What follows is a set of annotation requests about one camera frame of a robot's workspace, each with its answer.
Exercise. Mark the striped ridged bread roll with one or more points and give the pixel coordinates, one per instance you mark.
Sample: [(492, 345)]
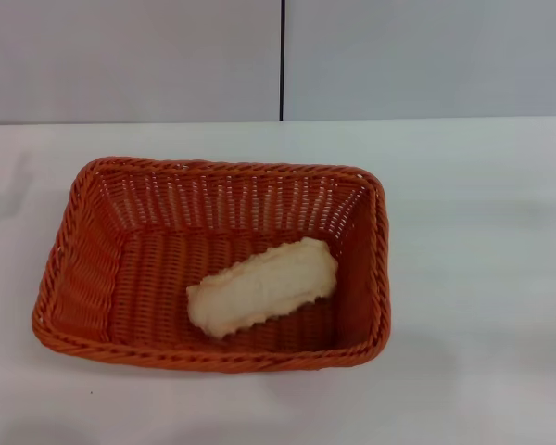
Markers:
[(259, 289)]

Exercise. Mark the orange woven plastic basket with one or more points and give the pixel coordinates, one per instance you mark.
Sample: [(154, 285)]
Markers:
[(157, 287)]

